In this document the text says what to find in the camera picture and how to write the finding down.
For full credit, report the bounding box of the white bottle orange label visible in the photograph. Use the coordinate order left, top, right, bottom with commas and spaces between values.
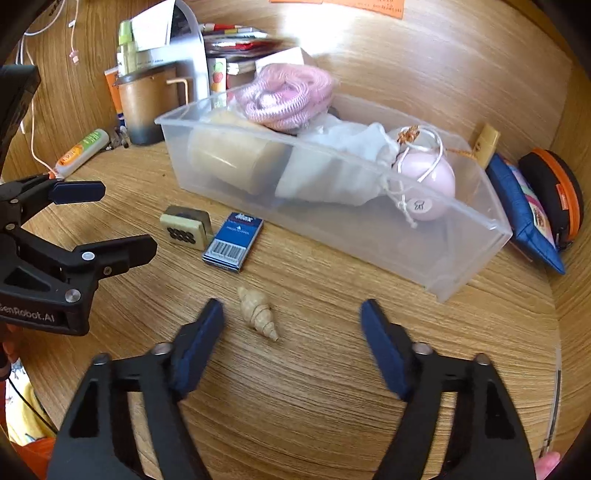
54, 129, 110, 179

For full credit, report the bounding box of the orange sticky note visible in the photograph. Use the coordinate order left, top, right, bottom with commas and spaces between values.
323, 0, 406, 20

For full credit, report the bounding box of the fruit print box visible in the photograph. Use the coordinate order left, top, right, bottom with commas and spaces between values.
208, 58, 228, 95

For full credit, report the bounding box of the person's left hand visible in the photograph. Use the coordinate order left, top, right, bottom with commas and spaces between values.
0, 324, 13, 379

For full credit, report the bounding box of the black cable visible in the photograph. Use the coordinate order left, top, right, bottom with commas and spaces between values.
8, 376, 57, 435

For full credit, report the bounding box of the cream block black dot pattern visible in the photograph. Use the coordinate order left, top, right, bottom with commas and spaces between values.
160, 205, 212, 246

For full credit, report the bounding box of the beige seashell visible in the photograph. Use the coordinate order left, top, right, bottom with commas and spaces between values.
237, 286, 280, 342

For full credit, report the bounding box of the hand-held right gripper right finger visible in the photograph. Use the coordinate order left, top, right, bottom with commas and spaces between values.
360, 299, 539, 480

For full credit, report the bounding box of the person's right hand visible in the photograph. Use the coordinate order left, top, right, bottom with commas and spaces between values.
536, 452, 562, 480

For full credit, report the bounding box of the blue staple box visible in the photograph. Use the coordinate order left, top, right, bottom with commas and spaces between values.
202, 211, 265, 274

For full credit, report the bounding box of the black orange round case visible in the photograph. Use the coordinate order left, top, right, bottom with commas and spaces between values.
518, 148, 585, 252

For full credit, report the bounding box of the yellow printed cloth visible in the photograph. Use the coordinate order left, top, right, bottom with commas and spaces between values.
6, 362, 57, 448

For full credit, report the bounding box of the orange cloth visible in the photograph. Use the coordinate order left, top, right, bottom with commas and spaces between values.
17, 438, 60, 480

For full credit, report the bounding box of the handwritten white paper sheet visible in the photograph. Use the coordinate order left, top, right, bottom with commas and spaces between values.
131, 0, 176, 51

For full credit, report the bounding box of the yellow-green spray bottle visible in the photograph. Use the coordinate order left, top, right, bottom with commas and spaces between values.
117, 21, 139, 77

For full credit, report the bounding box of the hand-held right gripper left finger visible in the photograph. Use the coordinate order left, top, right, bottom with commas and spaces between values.
46, 298, 226, 480

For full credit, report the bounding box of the pink round device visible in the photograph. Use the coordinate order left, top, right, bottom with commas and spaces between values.
385, 127, 457, 221

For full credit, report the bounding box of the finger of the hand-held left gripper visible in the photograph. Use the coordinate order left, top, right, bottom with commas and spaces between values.
2, 233, 158, 302
2, 174, 106, 232

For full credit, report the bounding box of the wooden desktop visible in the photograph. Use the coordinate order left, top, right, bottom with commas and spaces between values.
0, 88, 563, 480

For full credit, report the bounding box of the white cable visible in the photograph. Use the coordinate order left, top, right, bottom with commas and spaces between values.
16, 0, 65, 178

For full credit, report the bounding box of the pink rope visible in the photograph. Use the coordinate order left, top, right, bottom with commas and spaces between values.
235, 64, 335, 133

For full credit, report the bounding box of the pink cable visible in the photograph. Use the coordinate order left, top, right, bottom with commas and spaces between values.
67, 0, 82, 64

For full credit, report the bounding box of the brown mug lid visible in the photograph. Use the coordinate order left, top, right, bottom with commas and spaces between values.
115, 68, 178, 88

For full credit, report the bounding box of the white drawstring bag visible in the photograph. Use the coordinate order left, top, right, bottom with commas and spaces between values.
277, 115, 444, 228

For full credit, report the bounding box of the blue zip pouch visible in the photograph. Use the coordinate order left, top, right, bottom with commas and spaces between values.
485, 153, 566, 276

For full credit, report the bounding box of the clear plastic bin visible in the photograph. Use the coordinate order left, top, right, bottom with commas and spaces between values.
154, 85, 514, 304

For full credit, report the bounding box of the brown ceramic mug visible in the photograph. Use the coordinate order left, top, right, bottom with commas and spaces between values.
115, 65, 190, 146

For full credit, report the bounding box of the orange tube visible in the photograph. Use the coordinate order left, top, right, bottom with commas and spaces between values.
104, 67, 127, 131

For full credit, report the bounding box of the wooden stamp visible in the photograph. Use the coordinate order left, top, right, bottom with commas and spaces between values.
471, 123, 501, 169

